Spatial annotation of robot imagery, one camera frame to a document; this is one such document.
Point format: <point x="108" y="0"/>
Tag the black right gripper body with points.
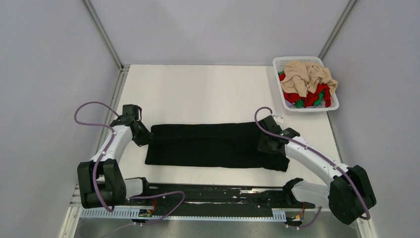
<point x="263" y="146"/>

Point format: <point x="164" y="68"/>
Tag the beige t-shirt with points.
<point x="304" y="77"/>

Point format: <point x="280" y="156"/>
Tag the red t-shirt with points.
<point x="327" y="97"/>

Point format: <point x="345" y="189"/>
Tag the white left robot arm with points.
<point x="101" y="182"/>

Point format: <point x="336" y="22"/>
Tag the green t-shirt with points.
<point x="311" y="100"/>

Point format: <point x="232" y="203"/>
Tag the black t-shirt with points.
<point x="227" y="145"/>

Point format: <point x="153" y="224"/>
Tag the white slotted cable duct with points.
<point x="135" y="213"/>

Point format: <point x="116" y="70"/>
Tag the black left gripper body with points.
<point x="143" y="136"/>

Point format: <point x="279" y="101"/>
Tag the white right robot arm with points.
<point x="346" y="191"/>

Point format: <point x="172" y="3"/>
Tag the aluminium frame rail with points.
<point x="92" y="13"/>

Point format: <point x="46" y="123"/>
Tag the white plastic laundry basket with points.
<point x="279" y="64"/>

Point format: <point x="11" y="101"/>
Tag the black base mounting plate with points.
<point x="225" y="200"/>

